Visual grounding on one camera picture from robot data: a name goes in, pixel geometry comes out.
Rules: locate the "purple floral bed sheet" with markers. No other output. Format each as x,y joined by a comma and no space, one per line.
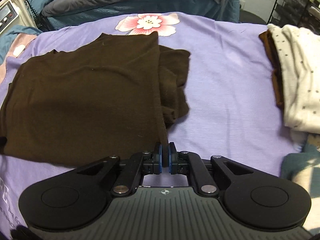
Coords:
229,91

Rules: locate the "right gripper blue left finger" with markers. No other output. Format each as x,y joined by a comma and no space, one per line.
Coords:
134,169

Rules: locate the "black wire rack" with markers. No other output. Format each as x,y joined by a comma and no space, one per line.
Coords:
300,13

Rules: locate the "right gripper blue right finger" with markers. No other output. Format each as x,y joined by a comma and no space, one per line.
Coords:
192,166

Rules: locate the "rust brown folded garment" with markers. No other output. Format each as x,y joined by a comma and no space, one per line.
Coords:
276,76

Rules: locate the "dark brown garment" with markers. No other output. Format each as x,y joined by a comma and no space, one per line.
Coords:
116,95

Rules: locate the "white control panel machine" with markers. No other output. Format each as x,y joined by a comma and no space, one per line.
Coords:
15,12

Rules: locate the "white polka dot garment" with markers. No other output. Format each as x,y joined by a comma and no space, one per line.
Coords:
298,52

